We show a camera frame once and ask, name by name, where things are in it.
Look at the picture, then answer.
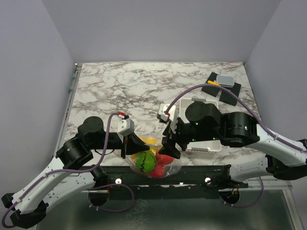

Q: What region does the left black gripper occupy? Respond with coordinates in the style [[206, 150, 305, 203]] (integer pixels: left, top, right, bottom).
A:
[[90, 131, 151, 159]]

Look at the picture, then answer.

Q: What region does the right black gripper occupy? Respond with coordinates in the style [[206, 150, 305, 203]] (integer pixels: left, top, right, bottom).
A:
[[157, 115, 219, 160]]

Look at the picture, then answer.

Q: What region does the small red toy fruit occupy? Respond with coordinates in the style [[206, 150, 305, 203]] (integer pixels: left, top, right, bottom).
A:
[[156, 153, 174, 165]]

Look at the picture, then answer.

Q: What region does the yellow toy mango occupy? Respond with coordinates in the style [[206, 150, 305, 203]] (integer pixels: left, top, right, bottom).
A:
[[130, 150, 154, 162]]

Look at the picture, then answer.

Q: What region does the yellow toy lemon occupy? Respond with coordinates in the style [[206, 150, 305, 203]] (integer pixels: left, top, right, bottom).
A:
[[140, 137, 159, 146]]

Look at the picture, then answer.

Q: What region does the dark green toy melon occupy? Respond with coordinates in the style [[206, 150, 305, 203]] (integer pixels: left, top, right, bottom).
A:
[[135, 156, 156, 173]]

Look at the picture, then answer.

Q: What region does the clear zip top bag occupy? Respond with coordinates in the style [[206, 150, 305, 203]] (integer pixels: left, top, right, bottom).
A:
[[126, 136, 182, 179]]

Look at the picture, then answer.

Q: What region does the red toy apple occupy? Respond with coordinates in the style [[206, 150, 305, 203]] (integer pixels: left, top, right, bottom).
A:
[[149, 164, 165, 178]]

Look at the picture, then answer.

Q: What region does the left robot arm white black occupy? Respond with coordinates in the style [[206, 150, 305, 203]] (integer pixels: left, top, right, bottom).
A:
[[1, 112, 150, 229]]

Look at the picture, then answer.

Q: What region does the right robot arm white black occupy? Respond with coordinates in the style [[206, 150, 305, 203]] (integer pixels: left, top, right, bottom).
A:
[[157, 101, 307, 187]]

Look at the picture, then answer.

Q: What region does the white perforated plastic basket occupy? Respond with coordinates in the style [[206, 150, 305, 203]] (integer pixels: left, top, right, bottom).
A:
[[179, 97, 222, 153]]

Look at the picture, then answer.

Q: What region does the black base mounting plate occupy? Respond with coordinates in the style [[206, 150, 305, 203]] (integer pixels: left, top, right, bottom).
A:
[[69, 164, 249, 200]]

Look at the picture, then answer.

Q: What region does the black foam block left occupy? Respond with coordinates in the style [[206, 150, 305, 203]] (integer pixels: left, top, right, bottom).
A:
[[201, 72, 220, 97]]

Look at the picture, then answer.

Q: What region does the black foam block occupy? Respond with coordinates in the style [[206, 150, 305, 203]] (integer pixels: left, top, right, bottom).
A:
[[219, 83, 241, 106], [201, 72, 220, 97]]

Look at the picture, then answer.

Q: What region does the black foam block right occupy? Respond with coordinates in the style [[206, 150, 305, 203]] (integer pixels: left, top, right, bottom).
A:
[[219, 83, 241, 106]]

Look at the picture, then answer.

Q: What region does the grey lidded plastic box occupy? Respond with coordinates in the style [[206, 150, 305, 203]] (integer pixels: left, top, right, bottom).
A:
[[215, 75, 235, 88]]

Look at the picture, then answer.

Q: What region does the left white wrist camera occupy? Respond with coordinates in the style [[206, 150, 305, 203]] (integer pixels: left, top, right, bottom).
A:
[[117, 112, 134, 137]]

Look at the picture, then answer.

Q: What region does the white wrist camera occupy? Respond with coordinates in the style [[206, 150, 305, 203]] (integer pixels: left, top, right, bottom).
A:
[[157, 103, 178, 124], [117, 112, 134, 137]]

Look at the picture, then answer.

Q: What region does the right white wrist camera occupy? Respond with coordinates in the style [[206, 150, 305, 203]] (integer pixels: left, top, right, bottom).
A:
[[157, 103, 178, 124]]

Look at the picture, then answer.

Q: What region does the yellow handled knife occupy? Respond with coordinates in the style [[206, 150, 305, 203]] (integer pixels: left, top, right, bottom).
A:
[[207, 80, 221, 86]]

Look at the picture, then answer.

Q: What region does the aluminium rail left edge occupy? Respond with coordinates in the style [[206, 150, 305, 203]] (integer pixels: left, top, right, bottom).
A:
[[52, 63, 83, 157]]

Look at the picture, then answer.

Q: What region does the aluminium rail frame front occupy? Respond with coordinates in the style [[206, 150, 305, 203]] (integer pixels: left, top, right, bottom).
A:
[[37, 178, 303, 230]]

